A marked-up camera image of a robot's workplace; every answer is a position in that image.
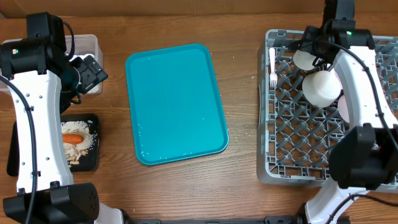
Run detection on orange carrot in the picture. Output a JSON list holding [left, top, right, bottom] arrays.
[[63, 134, 84, 144]]

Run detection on white bowl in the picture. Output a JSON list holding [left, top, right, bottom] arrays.
[[337, 95, 349, 123], [302, 70, 341, 108]]

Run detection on grey dishwasher rack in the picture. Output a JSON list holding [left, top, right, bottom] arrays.
[[256, 29, 398, 194]]

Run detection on wooden handled fork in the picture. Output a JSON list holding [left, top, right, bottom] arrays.
[[269, 47, 278, 88]]

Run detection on teal serving tray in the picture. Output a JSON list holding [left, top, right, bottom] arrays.
[[125, 44, 229, 166]]

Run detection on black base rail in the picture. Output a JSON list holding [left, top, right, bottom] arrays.
[[124, 215, 307, 224]]

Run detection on white paper cup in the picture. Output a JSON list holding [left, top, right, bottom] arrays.
[[292, 50, 319, 71]]

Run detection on clear plastic bin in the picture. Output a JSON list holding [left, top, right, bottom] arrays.
[[0, 34, 104, 95]]

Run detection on black tray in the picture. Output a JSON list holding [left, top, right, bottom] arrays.
[[7, 114, 100, 177]]

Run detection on peanuts and rice pile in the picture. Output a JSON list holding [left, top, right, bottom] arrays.
[[61, 120, 97, 171]]

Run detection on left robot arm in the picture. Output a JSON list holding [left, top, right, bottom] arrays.
[[1, 12, 130, 223]]

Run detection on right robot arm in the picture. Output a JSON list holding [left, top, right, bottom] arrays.
[[290, 0, 397, 223]]

